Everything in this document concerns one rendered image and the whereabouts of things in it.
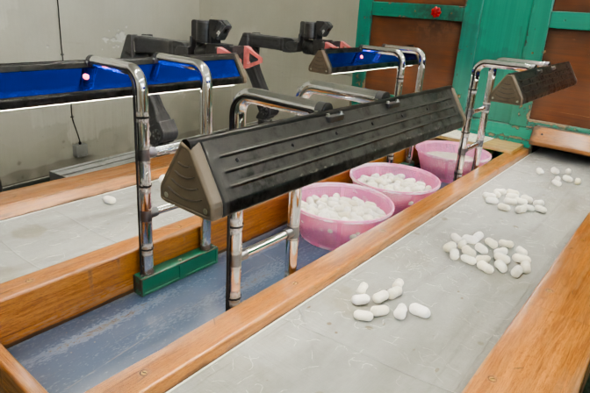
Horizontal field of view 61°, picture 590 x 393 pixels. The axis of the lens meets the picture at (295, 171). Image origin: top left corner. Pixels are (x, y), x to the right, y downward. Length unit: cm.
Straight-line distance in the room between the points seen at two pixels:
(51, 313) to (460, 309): 72
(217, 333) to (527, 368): 45
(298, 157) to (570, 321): 59
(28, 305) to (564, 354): 85
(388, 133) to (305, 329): 34
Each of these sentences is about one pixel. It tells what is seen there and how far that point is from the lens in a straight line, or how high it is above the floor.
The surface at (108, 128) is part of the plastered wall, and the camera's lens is 368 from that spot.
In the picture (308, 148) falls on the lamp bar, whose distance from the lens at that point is 58.
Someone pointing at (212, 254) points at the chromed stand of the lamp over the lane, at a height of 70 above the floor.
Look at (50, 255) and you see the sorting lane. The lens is 110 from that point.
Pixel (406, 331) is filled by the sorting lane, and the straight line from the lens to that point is 88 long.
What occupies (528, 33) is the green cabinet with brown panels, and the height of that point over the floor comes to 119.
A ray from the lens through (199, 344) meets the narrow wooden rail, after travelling 77.
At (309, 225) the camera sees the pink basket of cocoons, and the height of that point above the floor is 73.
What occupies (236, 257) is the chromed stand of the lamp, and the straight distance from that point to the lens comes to 82.
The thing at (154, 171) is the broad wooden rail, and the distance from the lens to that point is 149.
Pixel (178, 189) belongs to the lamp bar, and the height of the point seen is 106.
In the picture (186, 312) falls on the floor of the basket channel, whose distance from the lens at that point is 100.
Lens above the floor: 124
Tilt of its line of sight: 19 degrees down
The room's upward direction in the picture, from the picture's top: 4 degrees clockwise
